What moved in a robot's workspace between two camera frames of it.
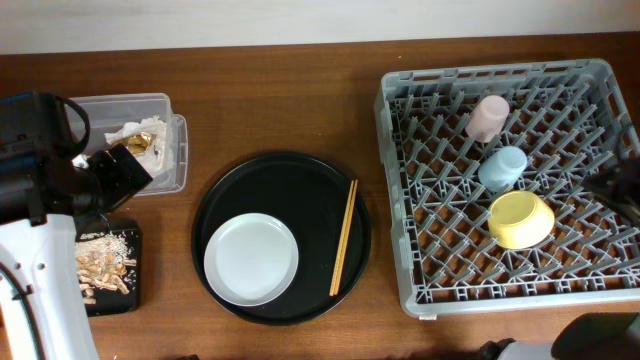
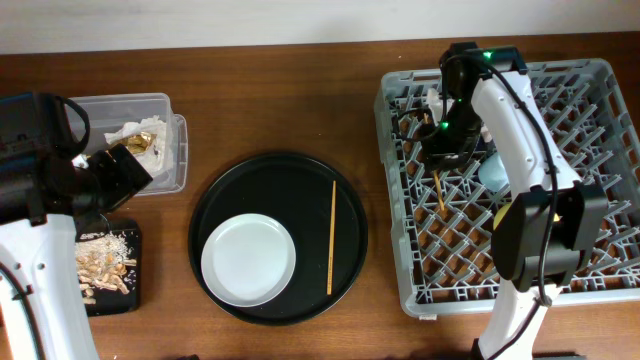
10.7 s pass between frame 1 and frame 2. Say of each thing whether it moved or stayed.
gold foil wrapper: stayed
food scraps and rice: stayed
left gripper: stayed
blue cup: stayed
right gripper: moved
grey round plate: stayed
